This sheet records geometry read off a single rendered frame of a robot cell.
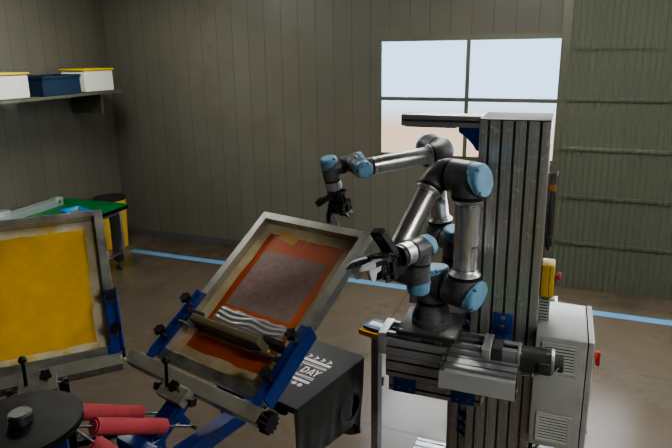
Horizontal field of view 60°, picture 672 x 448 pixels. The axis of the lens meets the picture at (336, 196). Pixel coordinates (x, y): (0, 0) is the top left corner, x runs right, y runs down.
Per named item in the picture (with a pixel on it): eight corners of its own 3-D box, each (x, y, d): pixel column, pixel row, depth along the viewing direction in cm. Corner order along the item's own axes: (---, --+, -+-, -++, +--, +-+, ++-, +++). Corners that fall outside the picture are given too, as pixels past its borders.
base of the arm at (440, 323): (454, 316, 228) (455, 292, 226) (447, 333, 214) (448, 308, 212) (417, 310, 233) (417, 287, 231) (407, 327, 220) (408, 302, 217)
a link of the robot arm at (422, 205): (424, 148, 211) (363, 265, 197) (450, 151, 203) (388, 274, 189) (438, 166, 218) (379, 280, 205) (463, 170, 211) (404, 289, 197)
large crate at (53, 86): (55, 92, 624) (53, 74, 619) (82, 93, 610) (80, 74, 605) (15, 96, 578) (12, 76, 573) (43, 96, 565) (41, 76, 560)
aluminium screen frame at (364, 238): (267, 216, 271) (264, 211, 269) (373, 238, 238) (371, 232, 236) (157, 358, 229) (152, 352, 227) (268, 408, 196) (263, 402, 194)
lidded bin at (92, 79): (90, 89, 669) (88, 67, 663) (116, 89, 656) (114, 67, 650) (60, 92, 629) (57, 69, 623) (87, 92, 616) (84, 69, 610)
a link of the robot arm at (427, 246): (439, 260, 189) (440, 235, 187) (418, 269, 182) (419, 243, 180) (420, 254, 195) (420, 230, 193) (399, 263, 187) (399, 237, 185)
